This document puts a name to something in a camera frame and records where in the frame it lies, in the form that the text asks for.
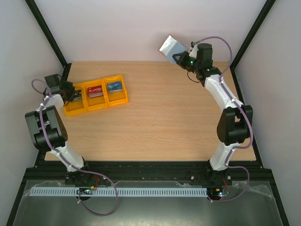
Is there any white slotted cable duct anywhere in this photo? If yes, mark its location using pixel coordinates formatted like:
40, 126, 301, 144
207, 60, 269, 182
29, 187, 207, 197

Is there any black frame post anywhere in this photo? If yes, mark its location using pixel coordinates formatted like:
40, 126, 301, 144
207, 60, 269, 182
230, 0, 277, 69
25, 0, 71, 69

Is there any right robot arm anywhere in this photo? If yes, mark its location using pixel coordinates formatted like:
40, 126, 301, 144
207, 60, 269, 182
171, 42, 253, 185

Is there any right yellow bin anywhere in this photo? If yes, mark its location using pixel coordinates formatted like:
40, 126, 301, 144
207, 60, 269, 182
103, 74, 128, 106

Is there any yellow bin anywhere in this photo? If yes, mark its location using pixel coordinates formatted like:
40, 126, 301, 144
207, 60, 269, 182
83, 79, 108, 112
63, 83, 87, 117
103, 74, 128, 106

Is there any middle yellow bin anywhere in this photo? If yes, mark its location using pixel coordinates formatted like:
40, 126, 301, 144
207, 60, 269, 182
83, 79, 108, 112

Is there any black card stack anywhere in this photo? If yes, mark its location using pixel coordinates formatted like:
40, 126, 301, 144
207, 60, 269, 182
71, 89, 82, 102

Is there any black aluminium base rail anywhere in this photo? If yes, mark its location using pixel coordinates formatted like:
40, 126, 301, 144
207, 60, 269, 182
22, 161, 275, 186

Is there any left yellow bin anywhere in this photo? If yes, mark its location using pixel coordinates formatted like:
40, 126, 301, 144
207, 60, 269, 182
63, 83, 87, 117

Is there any blue card stack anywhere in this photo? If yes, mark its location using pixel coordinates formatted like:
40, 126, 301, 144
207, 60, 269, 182
107, 81, 123, 93

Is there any right black frame post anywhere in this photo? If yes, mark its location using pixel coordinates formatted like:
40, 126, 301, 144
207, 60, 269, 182
230, 0, 277, 69

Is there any tan leather card holder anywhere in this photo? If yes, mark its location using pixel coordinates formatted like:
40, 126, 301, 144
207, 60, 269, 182
158, 35, 187, 64

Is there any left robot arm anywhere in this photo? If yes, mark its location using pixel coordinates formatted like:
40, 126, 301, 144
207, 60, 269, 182
25, 74, 87, 173

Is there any left black frame post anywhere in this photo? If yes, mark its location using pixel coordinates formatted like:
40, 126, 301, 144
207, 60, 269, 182
25, 0, 71, 69

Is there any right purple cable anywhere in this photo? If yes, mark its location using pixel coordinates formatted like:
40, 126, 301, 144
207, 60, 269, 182
192, 36, 255, 204

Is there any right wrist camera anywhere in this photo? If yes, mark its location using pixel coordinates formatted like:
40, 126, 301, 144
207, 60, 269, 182
189, 41, 200, 59

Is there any red card stack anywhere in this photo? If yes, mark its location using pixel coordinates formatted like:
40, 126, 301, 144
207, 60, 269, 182
87, 85, 103, 98

